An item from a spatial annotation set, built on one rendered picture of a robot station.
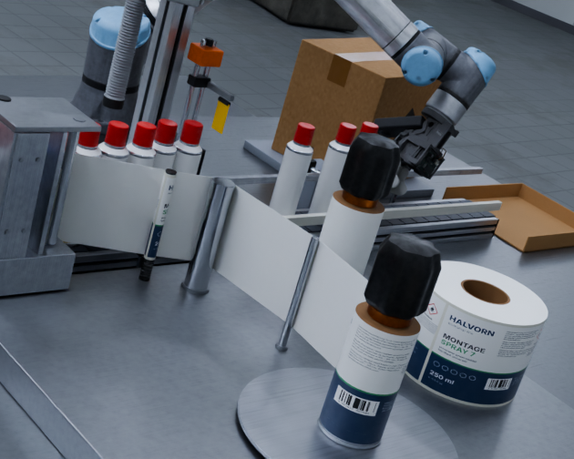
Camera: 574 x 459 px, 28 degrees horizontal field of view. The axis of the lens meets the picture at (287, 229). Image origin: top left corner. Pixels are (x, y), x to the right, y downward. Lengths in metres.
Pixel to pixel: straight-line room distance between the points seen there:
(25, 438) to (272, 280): 0.47
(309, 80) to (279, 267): 0.94
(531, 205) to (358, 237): 1.16
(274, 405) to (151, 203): 0.41
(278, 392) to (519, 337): 0.38
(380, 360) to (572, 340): 0.85
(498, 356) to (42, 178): 0.71
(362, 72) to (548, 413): 0.98
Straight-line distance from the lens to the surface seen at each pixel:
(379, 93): 2.49
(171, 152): 1.91
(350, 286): 1.61
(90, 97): 2.34
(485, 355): 1.73
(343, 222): 1.82
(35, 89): 2.75
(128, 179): 1.76
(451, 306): 1.71
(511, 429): 1.75
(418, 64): 2.18
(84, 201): 1.77
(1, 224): 1.63
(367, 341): 1.46
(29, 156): 1.60
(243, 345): 1.71
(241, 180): 2.12
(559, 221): 2.90
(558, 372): 2.11
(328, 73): 2.57
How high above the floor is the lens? 1.68
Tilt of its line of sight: 22 degrees down
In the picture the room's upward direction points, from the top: 17 degrees clockwise
